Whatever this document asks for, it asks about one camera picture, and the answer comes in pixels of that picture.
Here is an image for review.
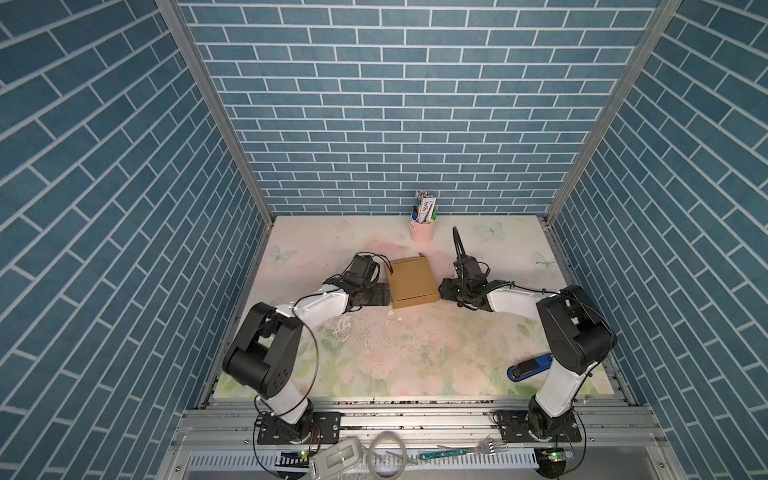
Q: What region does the brown cardboard paper box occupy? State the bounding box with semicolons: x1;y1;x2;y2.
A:
387;254;440;309

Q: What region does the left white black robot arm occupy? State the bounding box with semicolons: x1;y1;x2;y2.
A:
222;251;393;427

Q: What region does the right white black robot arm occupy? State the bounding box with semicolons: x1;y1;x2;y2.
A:
439;228;616;442

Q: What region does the floral table mat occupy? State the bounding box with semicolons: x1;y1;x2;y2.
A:
214;214;601;400

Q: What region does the pink pen holder cup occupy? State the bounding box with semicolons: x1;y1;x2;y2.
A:
409;220;436;244

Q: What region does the blue black stapler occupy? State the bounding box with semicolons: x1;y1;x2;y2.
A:
507;353;554;383

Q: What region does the silver fork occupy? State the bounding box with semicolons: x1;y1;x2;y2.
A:
437;436;508;456

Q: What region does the white plastic device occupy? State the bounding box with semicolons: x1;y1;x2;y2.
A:
309;437;363;480

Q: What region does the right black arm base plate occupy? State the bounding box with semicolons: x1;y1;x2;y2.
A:
490;409;582;443

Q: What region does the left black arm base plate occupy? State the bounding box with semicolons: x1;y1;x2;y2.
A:
256;411;342;446

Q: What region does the coiled grey cable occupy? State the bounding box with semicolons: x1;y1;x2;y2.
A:
365;430;409;480

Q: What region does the green handled tool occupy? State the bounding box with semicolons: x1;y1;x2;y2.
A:
418;448;471;461

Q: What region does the aluminium frame rail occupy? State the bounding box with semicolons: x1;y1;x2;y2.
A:
158;398;683;479

